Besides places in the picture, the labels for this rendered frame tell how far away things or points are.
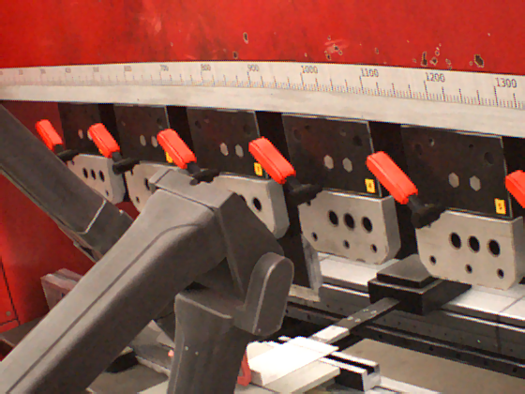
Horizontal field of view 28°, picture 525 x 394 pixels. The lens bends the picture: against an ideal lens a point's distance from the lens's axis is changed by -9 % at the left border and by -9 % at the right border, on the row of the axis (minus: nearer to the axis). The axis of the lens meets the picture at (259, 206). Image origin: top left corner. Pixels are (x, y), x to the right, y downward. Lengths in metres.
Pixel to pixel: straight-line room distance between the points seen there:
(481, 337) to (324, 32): 0.57
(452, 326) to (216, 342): 0.70
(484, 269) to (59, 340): 0.48
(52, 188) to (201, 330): 0.35
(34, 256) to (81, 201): 0.96
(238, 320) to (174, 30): 0.58
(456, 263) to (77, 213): 0.43
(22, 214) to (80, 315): 1.37
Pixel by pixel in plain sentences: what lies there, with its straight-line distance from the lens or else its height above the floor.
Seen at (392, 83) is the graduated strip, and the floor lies 1.38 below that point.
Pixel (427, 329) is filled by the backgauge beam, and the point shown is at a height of 0.93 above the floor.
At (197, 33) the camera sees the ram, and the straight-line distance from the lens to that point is 1.41.
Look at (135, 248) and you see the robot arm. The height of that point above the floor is 1.35.
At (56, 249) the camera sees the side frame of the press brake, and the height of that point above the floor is 1.00.
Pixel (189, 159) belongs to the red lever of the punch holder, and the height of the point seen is 1.28.
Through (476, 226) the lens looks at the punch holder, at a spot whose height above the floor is 1.24.
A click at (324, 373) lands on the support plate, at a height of 1.00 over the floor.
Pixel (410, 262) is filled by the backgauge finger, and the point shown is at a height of 1.03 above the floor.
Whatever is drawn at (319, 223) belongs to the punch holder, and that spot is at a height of 1.21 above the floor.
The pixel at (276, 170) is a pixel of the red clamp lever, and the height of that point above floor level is 1.29.
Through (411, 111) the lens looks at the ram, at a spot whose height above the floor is 1.36.
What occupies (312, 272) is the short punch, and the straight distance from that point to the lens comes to 1.43.
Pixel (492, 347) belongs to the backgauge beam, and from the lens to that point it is 1.57.
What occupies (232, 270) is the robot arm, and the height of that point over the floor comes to 1.30.
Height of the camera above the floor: 1.60
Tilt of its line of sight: 16 degrees down
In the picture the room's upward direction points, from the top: 12 degrees counter-clockwise
